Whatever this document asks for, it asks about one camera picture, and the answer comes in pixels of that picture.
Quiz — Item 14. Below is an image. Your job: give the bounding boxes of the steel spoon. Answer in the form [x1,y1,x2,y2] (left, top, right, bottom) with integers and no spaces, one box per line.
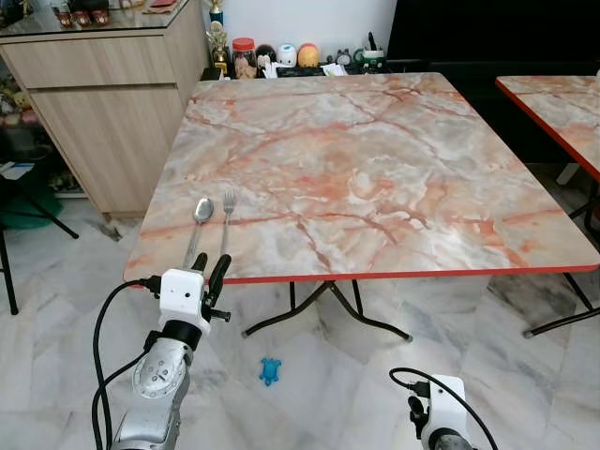
[184,197,216,271]

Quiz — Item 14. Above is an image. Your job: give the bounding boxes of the steel fork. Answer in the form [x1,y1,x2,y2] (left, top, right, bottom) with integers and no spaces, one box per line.
[221,187,236,259]

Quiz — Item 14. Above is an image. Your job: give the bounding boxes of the small blue toy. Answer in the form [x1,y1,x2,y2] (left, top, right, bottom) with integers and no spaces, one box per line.
[260,357,283,387]

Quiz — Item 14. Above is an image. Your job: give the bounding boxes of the green plastic basin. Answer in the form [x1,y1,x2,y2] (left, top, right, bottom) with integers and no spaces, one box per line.
[0,192,62,231]

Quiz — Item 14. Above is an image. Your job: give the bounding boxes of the marble pattern folding table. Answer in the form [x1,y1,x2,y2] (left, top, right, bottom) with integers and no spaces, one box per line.
[124,72,600,340]
[495,75,600,235]

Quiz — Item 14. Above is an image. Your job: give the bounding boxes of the light wooden cabinet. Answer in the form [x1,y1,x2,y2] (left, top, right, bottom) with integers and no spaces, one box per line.
[0,0,212,218]

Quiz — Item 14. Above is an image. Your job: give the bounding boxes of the black metal chair legs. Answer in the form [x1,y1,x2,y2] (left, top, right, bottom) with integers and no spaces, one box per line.
[0,169,81,315]

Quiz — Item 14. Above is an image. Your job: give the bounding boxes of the red lid plastic jar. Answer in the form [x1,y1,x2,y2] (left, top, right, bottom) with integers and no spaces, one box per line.
[232,37,258,80]

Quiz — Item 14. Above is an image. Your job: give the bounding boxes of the gold trophy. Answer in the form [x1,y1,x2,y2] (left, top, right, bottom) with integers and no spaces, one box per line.
[208,0,232,76]

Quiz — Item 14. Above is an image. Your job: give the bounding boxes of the orange round figurine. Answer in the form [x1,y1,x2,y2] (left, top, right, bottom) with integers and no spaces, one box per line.
[297,42,321,68]

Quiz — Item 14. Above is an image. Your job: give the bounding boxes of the black television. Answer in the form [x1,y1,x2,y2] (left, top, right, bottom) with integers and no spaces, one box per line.
[387,0,600,65]

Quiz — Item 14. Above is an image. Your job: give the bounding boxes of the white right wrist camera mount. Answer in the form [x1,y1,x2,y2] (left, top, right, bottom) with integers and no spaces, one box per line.
[427,375,468,437]

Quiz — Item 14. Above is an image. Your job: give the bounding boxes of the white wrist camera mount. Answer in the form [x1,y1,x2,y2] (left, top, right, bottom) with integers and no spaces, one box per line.
[157,269,208,326]
[427,375,468,437]

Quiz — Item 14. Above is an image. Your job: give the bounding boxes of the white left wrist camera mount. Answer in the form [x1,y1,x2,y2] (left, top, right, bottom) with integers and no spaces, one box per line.
[157,269,208,326]

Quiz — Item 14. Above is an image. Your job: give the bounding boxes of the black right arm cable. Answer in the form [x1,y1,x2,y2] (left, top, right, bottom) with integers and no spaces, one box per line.
[389,367,498,450]

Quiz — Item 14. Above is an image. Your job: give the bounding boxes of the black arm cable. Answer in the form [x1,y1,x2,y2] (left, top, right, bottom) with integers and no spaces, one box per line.
[91,277,165,450]
[389,367,498,450]

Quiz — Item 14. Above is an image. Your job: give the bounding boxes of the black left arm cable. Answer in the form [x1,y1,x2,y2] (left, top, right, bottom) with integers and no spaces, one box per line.
[91,277,165,450]

